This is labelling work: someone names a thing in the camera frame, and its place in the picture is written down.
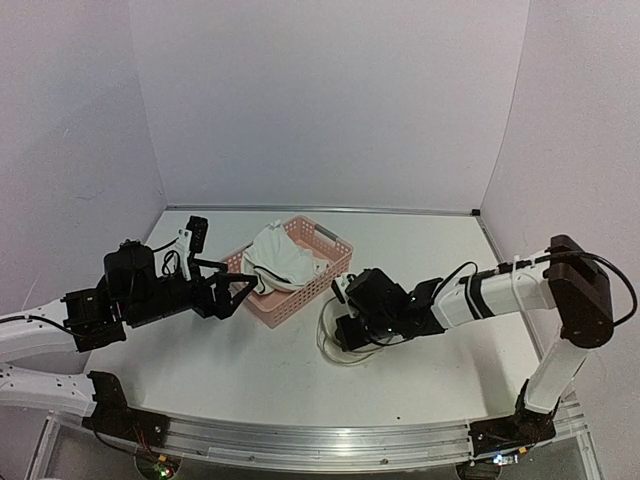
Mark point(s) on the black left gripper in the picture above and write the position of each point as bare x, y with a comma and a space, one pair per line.
220, 306

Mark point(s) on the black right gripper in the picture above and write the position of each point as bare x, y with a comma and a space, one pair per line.
345, 334

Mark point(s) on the pink plastic basket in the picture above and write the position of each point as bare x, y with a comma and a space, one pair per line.
275, 308

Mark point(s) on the white bra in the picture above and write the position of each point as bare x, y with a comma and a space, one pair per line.
279, 263

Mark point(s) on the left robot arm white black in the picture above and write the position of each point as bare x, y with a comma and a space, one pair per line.
130, 294

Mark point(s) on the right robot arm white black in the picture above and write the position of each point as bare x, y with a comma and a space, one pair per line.
563, 278

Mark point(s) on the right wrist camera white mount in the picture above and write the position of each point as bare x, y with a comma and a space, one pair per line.
339, 286

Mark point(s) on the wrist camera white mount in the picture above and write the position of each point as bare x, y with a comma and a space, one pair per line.
191, 240
339, 286

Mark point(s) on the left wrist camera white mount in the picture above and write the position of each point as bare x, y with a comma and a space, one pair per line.
191, 240

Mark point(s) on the aluminium front rail frame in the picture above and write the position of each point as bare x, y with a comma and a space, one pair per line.
333, 450

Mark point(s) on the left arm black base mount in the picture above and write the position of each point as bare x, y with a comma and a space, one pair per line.
113, 416

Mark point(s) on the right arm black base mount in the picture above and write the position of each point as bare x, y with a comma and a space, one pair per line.
523, 428

